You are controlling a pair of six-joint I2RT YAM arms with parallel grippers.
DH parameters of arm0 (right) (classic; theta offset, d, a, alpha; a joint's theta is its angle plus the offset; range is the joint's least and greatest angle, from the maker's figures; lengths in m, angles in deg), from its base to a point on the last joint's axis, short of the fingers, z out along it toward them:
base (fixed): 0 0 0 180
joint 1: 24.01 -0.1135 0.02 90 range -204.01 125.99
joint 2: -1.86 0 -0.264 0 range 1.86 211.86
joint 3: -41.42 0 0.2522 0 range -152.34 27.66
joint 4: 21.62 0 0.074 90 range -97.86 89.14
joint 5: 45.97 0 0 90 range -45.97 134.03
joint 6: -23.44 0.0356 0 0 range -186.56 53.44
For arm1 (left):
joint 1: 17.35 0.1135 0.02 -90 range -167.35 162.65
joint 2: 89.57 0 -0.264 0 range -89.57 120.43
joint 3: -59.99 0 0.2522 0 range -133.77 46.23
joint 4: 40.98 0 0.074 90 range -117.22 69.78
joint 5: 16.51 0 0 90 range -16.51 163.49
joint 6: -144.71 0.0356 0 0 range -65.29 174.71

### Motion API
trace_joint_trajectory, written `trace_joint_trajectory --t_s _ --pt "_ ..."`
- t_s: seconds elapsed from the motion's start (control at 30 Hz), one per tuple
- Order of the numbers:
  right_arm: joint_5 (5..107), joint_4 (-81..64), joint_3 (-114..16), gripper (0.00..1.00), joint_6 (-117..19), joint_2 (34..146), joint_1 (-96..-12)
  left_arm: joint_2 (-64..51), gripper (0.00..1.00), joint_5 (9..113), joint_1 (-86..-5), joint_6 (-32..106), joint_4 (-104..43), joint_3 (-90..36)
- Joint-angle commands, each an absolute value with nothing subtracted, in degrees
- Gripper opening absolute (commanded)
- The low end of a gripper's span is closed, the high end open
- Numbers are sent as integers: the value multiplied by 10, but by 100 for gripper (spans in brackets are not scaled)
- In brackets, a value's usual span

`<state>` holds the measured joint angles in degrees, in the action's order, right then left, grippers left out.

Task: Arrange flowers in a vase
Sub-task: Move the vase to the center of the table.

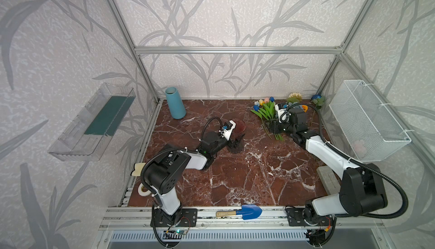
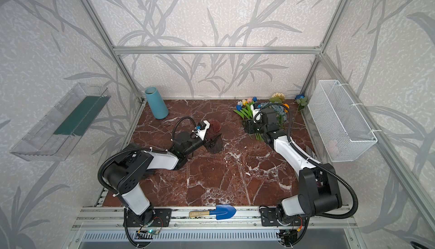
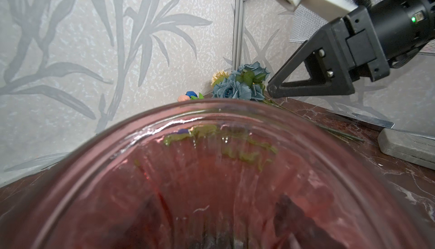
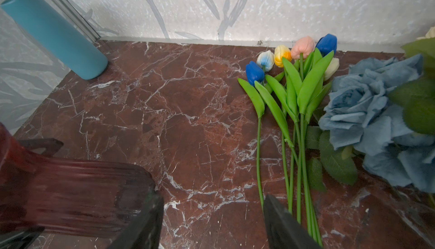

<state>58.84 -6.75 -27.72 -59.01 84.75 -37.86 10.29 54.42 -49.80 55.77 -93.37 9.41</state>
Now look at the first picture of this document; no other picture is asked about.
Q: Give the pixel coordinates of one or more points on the dark red glass vase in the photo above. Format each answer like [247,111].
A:
[236,143]

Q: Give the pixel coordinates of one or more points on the tulip bunch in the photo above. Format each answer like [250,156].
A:
[265,110]

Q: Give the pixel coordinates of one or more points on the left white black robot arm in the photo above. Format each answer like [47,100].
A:
[161,174]

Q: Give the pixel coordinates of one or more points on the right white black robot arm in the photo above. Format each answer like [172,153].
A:
[362,191]

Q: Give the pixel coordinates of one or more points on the teal ceramic vase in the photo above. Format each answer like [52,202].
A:
[175,103]

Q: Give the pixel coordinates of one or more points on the yellow sunflower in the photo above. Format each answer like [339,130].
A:
[294,98]

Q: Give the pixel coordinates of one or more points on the blue rose stem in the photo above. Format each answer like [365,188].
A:
[318,101]

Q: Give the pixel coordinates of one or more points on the pink object in basket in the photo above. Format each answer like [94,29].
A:
[359,148]

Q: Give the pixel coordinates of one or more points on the black yellow glove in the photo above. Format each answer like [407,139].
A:
[138,167]

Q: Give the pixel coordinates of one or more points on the blue garden trowel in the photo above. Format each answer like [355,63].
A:
[248,212]

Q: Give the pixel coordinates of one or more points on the white tape roll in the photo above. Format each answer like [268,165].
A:
[143,191]

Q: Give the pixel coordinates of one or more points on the green mat on shelf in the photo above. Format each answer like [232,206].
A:
[110,116]

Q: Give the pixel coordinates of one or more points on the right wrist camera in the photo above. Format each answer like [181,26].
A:
[281,110]

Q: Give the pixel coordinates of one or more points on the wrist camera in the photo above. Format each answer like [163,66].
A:
[227,129]
[281,110]

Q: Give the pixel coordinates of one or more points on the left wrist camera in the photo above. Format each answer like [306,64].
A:
[227,129]

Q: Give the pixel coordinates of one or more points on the white wire basket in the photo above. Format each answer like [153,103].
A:
[363,116]

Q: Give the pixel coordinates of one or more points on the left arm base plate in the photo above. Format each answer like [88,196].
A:
[184,217]

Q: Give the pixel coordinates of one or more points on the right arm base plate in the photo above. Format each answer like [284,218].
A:
[306,217]

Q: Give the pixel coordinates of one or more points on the aluminium front rail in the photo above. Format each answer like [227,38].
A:
[272,217]

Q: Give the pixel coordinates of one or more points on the clear acrylic wall shelf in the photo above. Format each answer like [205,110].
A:
[88,135]

